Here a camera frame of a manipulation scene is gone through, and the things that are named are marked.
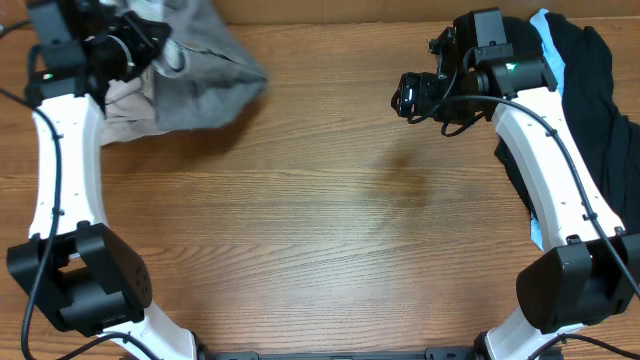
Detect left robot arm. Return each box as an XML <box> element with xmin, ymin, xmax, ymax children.
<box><xmin>7</xmin><ymin>1</ymin><xmax>207</xmax><ymax>359</ymax></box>

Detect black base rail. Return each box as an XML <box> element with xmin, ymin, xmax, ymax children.
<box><xmin>205</xmin><ymin>346</ymin><xmax>485</xmax><ymax>360</ymax></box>

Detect beige folded garment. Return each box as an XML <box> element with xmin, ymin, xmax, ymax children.
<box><xmin>102</xmin><ymin>71</ymin><xmax>165</xmax><ymax>146</ymax></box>

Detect grey shorts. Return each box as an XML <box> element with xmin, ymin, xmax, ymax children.
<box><xmin>120</xmin><ymin>0</ymin><xmax>268</xmax><ymax>133</ymax></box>

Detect black garment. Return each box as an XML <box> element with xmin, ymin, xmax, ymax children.
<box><xmin>503</xmin><ymin>12</ymin><xmax>639</xmax><ymax>234</ymax></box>

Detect light blue garment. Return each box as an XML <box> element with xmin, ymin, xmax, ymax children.
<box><xmin>529</xmin><ymin>8</ymin><xmax>565</xmax><ymax>250</ymax></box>

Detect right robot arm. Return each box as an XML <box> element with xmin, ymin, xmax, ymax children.
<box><xmin>391</xmin><ymin>8</ymin><xmax>639</xmax><ymax>359</ymax></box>

